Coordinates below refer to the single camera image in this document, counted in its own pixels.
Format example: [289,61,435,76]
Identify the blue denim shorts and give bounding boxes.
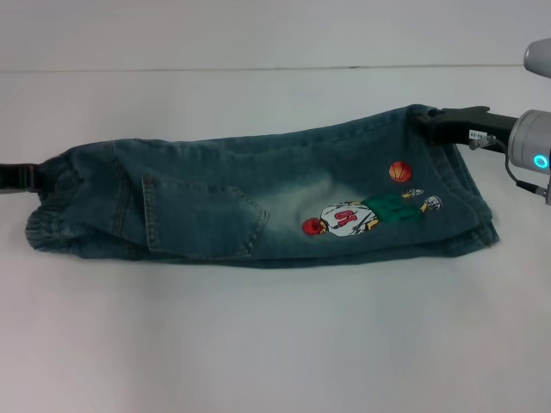
[24,102,500,270]

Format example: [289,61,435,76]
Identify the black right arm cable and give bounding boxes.
[468,133,550,198]

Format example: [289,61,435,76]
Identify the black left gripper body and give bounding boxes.
[0,162,28,194]

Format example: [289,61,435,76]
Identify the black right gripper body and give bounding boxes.
[424,105,518,152]

